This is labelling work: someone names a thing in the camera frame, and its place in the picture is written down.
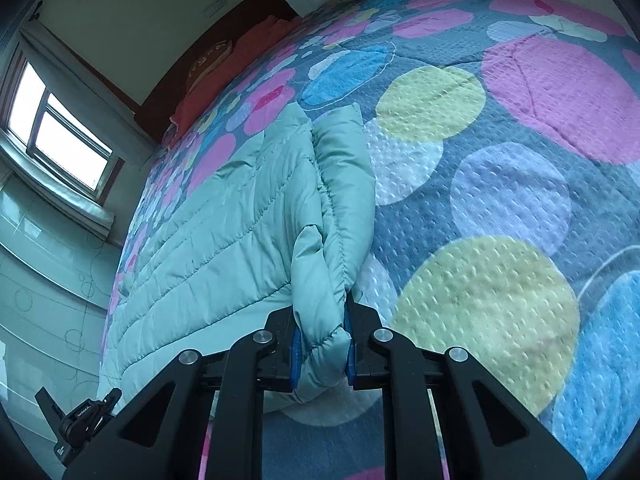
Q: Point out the glass-front wardrobe with circle pattern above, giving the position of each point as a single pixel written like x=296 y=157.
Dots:
x=40 y=310

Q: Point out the dark wooden headboard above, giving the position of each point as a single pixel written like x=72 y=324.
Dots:
x=150 y=121

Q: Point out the bed with circle-pattern cover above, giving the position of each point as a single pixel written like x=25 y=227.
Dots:
x=500 y=185

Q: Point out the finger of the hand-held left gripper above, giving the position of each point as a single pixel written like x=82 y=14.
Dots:
x=50 y=405
x=113 y=397

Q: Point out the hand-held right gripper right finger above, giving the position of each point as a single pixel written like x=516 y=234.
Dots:
x=350 y=360

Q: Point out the white wall outlet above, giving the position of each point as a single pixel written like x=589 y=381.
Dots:
x=214 y=5

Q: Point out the red pillow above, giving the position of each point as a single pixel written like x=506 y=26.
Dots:
x=220 y=80

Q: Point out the light green quilted puffer jacket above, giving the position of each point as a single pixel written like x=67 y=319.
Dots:
x=210 y=235

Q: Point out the small printed pillow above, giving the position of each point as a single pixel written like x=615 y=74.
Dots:
x=207 y=60

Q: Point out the small framed window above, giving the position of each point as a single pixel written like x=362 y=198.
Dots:
x=65 y=145

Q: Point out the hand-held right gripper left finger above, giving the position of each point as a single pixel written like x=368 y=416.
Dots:
x=296 y=355

